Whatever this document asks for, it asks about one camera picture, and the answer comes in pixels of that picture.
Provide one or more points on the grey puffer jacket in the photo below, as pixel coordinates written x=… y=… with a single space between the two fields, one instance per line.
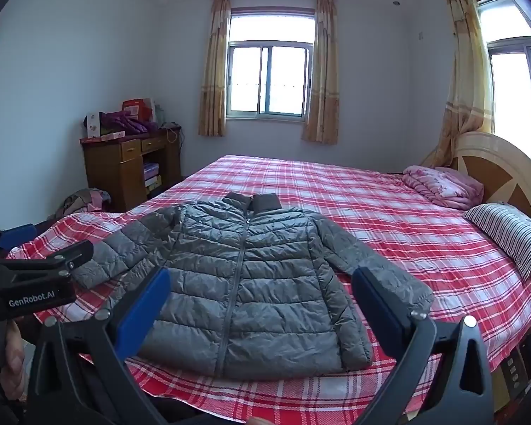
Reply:
x=270 y=283

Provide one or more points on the striped pillow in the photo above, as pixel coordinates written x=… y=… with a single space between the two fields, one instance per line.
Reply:
x=509 y=234

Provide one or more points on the purple jacket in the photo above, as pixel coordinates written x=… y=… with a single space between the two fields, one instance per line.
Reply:
x=124 y=123

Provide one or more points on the brown wooden desk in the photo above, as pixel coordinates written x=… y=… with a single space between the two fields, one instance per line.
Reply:
x=110 y=181

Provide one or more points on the long yellow curtain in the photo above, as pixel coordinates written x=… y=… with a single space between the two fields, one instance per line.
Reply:
x=467 y=75

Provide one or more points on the bed with red plaid sheet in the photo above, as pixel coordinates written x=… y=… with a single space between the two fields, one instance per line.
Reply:
x=380 y=230

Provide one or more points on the yellow patterned curtain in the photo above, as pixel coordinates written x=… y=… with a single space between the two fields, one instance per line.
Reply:
x=322 y=71
x=214 y=66

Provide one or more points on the wooden headboard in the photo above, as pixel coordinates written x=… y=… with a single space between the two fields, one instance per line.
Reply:
x=500 y=159

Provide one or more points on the wooden desk drawer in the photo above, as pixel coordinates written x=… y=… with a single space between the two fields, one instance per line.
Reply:
x=152 y=143
x=131 y=149

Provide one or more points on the sliding window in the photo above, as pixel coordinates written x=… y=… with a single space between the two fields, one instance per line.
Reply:
x=270 y=66

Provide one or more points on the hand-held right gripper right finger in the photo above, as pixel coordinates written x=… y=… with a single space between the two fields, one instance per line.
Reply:
x=380 y=312

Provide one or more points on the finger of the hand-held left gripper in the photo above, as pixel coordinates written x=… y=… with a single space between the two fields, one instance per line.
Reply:
x=48 y=259
x=17 y=235

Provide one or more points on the stack of books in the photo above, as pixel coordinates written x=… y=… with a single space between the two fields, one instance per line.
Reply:
x=152 y=177

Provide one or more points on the pink flat box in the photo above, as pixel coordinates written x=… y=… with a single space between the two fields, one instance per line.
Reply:
x=104 y=137

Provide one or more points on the pale plastic bag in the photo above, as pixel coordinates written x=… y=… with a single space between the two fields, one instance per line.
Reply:
x=159 y=115

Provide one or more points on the large side window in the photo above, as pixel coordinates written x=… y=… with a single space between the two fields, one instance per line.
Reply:
x=513 y=88

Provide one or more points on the white printed box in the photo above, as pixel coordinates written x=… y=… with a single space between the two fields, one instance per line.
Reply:
x=93 y=126

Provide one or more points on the pink patterned pillow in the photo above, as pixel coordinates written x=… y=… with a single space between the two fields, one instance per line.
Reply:
x=442 y=186

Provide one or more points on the person's left hand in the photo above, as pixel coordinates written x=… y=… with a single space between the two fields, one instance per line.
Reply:
x=15 y=363

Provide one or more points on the red box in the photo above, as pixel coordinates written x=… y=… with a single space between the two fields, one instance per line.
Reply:
x=137 y=108

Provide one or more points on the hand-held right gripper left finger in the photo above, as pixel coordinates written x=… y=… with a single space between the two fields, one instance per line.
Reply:
x=144 y=310

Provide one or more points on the pile of clothes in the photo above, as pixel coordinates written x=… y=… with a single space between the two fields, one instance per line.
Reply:
x=84 y=203

